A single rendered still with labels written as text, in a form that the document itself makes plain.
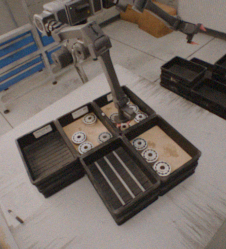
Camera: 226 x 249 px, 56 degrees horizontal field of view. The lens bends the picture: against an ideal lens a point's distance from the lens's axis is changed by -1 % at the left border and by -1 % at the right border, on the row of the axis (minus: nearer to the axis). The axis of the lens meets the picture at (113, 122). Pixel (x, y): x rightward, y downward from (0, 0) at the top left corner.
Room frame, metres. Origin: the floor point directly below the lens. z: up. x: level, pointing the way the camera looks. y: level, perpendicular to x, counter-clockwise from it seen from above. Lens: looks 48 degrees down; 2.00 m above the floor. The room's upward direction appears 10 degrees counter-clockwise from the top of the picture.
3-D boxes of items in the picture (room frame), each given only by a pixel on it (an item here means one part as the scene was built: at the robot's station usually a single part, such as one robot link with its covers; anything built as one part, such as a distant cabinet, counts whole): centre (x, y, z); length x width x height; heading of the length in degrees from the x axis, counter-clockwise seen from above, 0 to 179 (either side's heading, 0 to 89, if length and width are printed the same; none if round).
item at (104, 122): (0.97, 0.19, 0.87); 0.40 x 0.30 x 0.11; 25
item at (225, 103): (1.56, -1.07, 0.31); 0.40 x 0.30 x 0.34; 35
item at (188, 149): (0.74, -0.25, 0.87); 0.40 x 0.30 x 0.11; 25
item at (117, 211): (0.61, 0.02, 0.92); 0.40 x 0.30 x 0.02; 25
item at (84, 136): (0.94, 0.25, 0.86); 0.10 x 0.10 x 0.01
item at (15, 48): (2.60, 1.14, 0.60); 0.72 x 0.03 x 0.56; 125
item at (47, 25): (1.37, 0.27, 1.45); 0.09 x 0.08 x 0.12; 125
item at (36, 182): (0.85, 0.46, 0.92); 0.40 x 0.30 x 0.02; 25
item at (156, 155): (0.71, -0.19, 0.86); 0.10 x 0.10 x 0.01
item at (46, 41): (3.06, 0.48, 0.60); 0.72 x 0.03 x 0.56; 125
